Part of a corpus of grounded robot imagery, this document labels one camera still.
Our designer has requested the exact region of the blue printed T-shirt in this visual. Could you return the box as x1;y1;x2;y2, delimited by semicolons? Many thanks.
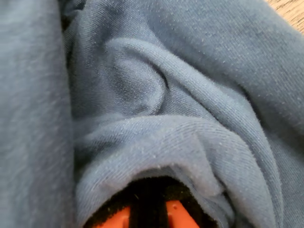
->
0;0;304;228

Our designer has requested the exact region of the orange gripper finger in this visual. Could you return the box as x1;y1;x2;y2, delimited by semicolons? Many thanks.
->
83;177;149;228
148;176;212;228

